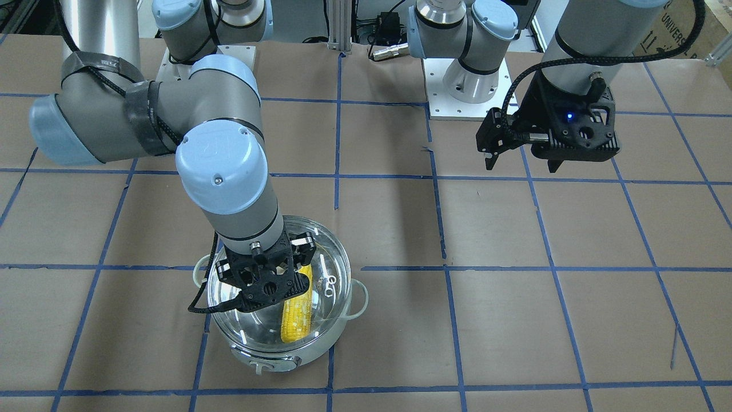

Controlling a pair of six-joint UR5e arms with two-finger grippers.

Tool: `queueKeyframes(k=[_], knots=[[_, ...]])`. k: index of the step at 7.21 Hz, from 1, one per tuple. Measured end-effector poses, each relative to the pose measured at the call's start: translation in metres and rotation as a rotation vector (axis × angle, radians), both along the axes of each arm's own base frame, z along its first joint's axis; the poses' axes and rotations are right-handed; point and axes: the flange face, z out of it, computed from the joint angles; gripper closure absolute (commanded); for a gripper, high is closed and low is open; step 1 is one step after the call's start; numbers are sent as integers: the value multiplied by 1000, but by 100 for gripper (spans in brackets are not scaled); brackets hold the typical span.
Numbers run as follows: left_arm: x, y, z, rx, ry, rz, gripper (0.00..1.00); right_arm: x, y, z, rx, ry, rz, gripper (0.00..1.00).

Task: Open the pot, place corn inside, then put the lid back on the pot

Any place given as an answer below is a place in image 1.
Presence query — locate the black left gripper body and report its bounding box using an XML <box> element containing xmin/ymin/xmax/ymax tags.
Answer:
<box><xmin>512</xmin><ymin>74</ymin><xmax>620</xmax><ymax>173</ymax></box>

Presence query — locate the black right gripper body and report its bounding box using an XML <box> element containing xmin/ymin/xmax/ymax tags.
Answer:
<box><xmin>215</xmin><ymin>231</ymin><xmax>316</xmax><ymax>312</ymax></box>

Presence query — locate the yellow corn cob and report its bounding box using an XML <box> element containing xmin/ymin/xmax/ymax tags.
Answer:
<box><xmin>280</xmin><ymin>264</ymin><xmax>313</xmax><ymax>343</ymax></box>

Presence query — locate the glass pot lid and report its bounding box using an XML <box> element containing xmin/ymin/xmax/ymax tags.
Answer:
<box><xmin>212</xmin><ymin>215</ymin><xmax>351</xmax><ymax>354</ymax></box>

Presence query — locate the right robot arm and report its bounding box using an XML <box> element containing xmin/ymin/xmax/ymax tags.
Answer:
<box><xmin>29</xmin><ymin>1</ymin><xmax>316</xmax><ymax>314</ymax></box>

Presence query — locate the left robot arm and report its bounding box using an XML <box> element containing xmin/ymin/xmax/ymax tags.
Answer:
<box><xmin>408</xmin><ymin>1</ymin><xmax>664</xmax><ymax>172</ymax></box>

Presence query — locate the pale green steel pot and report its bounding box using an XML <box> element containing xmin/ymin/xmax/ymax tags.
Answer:
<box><xmin>193</xmin><ymin>215</ymin><xmax>363</xmax><ymax>374</ymax></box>

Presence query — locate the cardboard box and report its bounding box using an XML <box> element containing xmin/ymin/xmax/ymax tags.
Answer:
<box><xmin>634</xmin><ymin>1</ymin><xmax>731</xmax><ymax>58</ymax></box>

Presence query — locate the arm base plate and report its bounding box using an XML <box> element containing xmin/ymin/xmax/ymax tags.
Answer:
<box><xmin>423</xmin><ymin>58</ymin><xmax>512</xmax><ymax>121</ymax></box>

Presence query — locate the aluminium frame post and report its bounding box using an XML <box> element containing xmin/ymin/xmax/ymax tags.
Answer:
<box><xmin>326</xmin><ymin>0</ymin><xmax>355</xmax><ymax>55</ymax></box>

